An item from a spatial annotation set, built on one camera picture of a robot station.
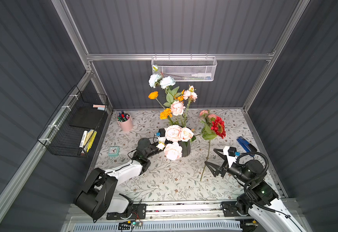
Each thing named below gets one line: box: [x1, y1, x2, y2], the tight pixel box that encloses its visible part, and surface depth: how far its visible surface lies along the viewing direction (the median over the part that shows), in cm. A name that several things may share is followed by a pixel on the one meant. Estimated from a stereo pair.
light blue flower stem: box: [148, 64, 176, 90], surface depth 72 cm
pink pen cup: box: [116, 110, 134, 132], surface depth 101 cm
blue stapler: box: [236, 136, 258, 157], surface depth 98 cm
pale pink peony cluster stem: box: [164, 124, 195, 161], surface depth 57 cm
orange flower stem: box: [148, 90, 173, 120], surface depth 76 cm
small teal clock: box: [108, 145, 120, 157], surface depth 96 cm
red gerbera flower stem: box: [195, 116, 227, 149], surface depth 62 cm
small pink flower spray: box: [183, 85, 198, 128], surface depth 73 cm
